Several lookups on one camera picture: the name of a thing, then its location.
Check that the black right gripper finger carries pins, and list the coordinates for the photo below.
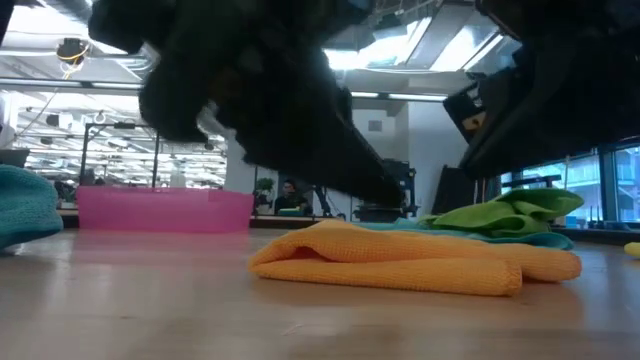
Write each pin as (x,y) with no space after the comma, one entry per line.
(550,120)

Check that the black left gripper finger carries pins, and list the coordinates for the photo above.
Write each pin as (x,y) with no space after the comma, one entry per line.
(320,155)

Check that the green microfiber towel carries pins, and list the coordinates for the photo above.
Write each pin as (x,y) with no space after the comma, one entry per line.
(500,215)

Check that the orange microfiber towel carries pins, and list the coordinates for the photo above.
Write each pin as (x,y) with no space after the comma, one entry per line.
(400,260)

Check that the background black robot arm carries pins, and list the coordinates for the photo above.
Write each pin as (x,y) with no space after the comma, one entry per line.
(325,200)

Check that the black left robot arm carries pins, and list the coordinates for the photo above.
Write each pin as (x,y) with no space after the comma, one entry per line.
(4,15)

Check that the flat teal microfiber towel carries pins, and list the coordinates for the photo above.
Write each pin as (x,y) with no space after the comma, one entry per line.
(550,241)

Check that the yellow microfiber towel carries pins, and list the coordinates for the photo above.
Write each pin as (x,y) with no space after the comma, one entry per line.
(634,250)

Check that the pink plastic basket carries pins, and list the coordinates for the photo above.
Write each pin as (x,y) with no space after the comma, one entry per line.
(165,210)

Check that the rolled teal microfiber towel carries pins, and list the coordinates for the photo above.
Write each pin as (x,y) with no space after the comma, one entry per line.
(25,205)

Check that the person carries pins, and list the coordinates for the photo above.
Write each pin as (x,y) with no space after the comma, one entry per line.
(290,200)

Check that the green potted plant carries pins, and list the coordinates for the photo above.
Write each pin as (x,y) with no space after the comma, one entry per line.
(265,187)

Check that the black perforated panel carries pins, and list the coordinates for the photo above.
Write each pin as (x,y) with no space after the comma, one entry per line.
(530,181)

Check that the background wooden table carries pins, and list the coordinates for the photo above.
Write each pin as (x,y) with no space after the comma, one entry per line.
(300,219)

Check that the black equipment cart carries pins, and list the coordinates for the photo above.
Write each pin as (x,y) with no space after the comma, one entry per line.
(380,212)

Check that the long ceiling light bar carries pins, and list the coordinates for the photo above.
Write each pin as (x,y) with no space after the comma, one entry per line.
(415,97)

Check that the black curtain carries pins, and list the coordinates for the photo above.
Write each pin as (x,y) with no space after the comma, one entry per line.
(450,195)

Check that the dark grey box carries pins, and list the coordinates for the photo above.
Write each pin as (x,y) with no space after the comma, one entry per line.
(14,158)

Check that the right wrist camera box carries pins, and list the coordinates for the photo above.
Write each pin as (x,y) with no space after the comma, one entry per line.
(465,112)

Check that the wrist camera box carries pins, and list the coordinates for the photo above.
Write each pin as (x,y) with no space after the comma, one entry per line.
(170,105)
(465,112)

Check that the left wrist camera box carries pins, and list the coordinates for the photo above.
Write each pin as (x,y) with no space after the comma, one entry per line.
(170,105)

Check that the silver ventilation duct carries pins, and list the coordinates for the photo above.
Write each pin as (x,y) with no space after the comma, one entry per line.
(132,64)

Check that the black metal rig frame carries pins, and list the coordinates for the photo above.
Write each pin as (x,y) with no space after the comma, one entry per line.
(84,155)

